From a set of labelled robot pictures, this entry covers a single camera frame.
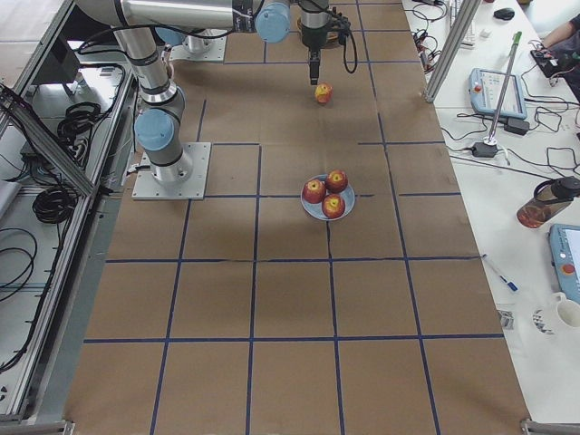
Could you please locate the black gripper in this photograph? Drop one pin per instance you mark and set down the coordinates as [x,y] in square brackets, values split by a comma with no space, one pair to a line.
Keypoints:
[313,40]

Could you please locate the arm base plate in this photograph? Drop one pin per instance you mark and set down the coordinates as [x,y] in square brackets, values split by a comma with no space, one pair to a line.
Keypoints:
[185,179]
[200,50]

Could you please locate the black power adapter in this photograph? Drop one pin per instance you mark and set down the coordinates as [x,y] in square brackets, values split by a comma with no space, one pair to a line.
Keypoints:
[482,150]

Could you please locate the yellow-red apple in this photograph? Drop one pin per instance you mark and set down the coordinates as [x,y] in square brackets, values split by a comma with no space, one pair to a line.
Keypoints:
[323,93]

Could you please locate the person forearm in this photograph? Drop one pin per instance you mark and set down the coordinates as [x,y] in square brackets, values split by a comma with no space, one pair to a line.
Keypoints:
[562,32]

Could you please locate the red apple on plate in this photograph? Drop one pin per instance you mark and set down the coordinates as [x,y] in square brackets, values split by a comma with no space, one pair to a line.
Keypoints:
[333,206]
[314,191]
[336,181]

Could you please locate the light blue plate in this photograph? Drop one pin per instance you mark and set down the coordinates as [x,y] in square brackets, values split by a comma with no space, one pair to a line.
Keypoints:
[315,210]

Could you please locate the green tipped metal rod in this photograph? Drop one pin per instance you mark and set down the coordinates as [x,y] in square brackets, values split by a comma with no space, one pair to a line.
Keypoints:
[490,140]

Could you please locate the aluminium frame post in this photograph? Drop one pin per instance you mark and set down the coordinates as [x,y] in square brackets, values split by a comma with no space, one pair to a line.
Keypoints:
[450,48]

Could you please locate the black computer mouse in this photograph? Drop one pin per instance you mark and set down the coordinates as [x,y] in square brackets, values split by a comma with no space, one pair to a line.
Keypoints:
[504,14]

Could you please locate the dark water bottle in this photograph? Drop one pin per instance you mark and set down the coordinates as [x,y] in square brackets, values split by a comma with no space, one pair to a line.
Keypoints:
[549,199]

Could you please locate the blue teach pendant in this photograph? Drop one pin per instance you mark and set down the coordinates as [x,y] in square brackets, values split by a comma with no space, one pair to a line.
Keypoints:
[485,87]
[564,246]

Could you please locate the blue white pen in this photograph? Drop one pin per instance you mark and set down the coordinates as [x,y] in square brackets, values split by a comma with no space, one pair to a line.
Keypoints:
[503,277]

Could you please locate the white mug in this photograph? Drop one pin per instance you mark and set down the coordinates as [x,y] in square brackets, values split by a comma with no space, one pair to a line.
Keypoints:
[560,315]

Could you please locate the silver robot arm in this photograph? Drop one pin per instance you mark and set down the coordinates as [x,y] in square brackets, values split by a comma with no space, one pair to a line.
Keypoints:
[314,29]
[157,128]

